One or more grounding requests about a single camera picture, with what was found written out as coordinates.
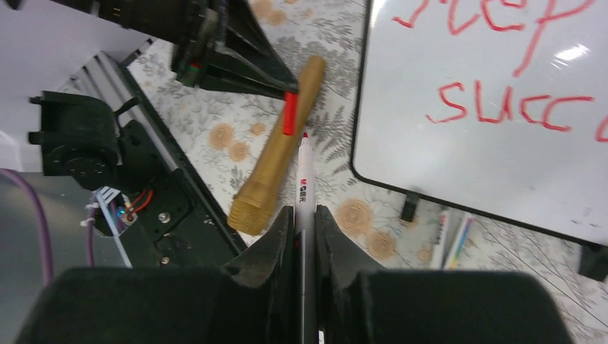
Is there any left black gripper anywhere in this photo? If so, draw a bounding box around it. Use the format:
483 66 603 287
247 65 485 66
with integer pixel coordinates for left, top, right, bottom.
58 0 298 99

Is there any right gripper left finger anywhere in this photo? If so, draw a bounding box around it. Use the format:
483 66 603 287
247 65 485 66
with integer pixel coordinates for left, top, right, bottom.
16 206 295 343

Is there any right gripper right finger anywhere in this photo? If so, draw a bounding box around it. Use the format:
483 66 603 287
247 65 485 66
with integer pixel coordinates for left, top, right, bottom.
315 206 572 343

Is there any red capped whiteboard marker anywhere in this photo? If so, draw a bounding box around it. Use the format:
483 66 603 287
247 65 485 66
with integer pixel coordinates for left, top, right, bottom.
294 133 319 343

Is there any red marker cap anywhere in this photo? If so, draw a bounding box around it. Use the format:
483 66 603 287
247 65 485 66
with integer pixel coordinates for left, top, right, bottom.
282 92 299 136

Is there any white whiteboard black frame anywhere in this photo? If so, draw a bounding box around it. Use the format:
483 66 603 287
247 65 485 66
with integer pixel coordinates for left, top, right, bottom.
350 0 608 282

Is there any green capped marker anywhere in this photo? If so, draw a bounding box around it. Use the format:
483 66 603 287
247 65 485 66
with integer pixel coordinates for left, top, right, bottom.
429 208 450 269

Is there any black capped marker by board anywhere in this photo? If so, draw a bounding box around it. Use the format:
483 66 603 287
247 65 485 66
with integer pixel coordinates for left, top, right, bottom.
443 213 475 269

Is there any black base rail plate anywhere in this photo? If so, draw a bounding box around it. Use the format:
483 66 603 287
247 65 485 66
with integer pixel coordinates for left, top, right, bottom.
71 52 247 267

